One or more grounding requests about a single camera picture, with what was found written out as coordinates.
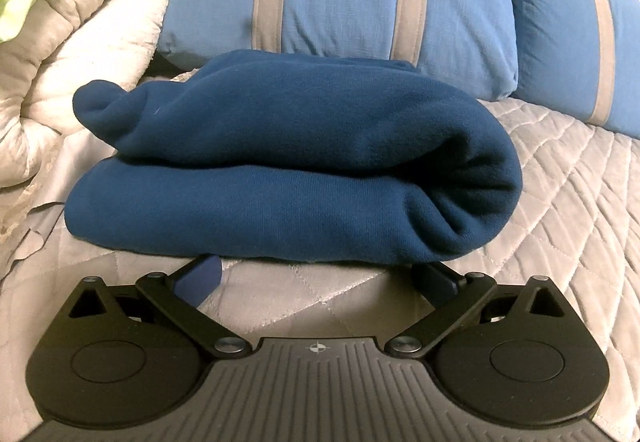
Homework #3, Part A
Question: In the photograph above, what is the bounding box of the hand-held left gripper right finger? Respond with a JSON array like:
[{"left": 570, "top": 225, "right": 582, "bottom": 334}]
[{"left": 385, "top": 262, "right": 568, "bottom": 363}]

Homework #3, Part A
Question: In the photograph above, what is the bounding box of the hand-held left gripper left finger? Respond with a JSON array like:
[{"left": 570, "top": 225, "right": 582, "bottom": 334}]
[{"left": 67, "top": 254, "right": 252, "bottom": 363}]

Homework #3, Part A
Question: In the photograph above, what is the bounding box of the blue sweatshirt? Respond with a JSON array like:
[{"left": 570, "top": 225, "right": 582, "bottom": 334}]
[{"left": 64, "top": 49, "right": 523, "bottom": 268}]

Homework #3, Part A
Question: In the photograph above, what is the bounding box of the grey quilted bedspread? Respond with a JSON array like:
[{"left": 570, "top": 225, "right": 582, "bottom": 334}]
[{"left": 0, "top": 72, "right": 640, "bottom": 442}]

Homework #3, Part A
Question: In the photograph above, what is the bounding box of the plain grey cloth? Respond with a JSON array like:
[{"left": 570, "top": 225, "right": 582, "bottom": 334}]
[{"left": 0, "top": 199, "right": 71, "bottom": 283}]

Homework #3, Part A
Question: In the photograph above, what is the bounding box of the white quilted comforter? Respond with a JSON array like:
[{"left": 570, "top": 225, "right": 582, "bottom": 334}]
[{"left": 0, "top": 0, "right": 176, "bottom": 188}]

